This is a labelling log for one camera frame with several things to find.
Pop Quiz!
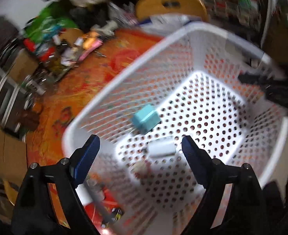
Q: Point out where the grey pen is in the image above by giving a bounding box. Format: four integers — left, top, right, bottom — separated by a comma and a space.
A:
92, 193, 116, 224

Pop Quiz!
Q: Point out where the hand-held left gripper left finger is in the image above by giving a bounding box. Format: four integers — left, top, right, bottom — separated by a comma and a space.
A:
12, 135, 101, 235

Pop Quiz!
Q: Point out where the white tube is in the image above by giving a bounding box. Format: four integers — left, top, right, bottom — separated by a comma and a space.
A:
83, 178, 106, 204

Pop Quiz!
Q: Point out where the green plastic bag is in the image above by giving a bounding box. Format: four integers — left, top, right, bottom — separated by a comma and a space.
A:
24, 2, 79, 38

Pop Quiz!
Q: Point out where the pink packet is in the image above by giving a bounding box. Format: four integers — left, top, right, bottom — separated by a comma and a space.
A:
79, 39, 103, 62

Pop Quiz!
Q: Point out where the large cardboard box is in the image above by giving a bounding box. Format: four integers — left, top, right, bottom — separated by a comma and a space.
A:
0, 125, 28, 190

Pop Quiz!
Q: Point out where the orange printed tablecloth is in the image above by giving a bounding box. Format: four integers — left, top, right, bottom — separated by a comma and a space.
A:
25, 28, 164, 235

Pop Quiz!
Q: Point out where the black yellow packet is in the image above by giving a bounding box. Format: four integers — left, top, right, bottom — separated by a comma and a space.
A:
109, 207, 125, 224

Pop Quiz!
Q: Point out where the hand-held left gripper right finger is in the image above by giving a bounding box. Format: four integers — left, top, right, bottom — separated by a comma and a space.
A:
181, 135, 267, 235

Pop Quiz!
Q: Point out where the small cardboard box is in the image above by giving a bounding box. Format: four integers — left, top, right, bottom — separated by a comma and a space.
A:
10, 49, 40, 82

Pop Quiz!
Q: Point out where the white perforated plastic basket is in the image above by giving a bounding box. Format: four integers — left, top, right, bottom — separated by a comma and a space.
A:
62, 21, 288, 235

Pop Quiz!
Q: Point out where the metal rack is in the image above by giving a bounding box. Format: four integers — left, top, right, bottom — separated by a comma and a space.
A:
0, 17, 25, 129

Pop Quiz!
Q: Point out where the cluttered shelf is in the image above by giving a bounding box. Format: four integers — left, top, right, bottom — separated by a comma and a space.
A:
203, 0, 270, 31

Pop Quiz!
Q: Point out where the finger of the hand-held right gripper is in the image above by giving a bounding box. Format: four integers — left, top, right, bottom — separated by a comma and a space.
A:
238, 71, 272, 85

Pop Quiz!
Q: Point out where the teal small box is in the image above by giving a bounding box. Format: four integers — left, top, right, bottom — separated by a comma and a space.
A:
131, 104, 162, 135

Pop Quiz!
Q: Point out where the wooden chair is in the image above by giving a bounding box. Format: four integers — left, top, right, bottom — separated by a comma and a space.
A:
135, 0, 209, 23

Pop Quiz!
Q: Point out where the white small rectangular block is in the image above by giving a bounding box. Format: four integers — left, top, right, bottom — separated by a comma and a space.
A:
146, 137, 176, 158

